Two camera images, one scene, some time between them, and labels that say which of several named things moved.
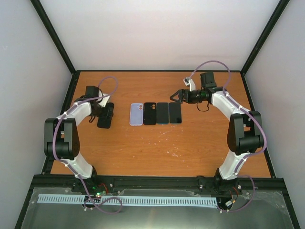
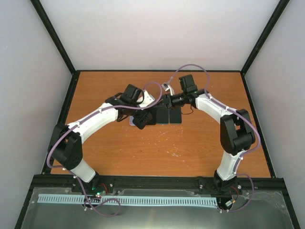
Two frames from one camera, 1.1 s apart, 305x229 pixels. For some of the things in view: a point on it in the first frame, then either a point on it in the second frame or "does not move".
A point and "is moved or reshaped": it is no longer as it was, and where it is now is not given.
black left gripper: x=109 y=113 -> x=144 y=112
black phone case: x=105 y=121 is moved or reshaped
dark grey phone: x=162 y=113 does not move
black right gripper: x=180 y=92 -> x=166 y=99
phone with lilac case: x=175 y=113 does not move
